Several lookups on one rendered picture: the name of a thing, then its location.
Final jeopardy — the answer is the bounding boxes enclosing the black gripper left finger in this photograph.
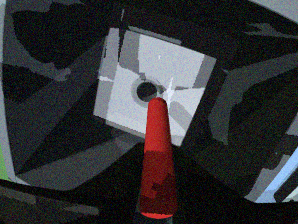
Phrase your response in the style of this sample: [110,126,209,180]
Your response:
[0,143,145,224]

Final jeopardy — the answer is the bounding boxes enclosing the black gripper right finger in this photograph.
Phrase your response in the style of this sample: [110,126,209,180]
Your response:
[172,145,298,224]

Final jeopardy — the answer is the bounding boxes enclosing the red peg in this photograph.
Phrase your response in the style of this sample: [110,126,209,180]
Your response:
[140,97,178,218]

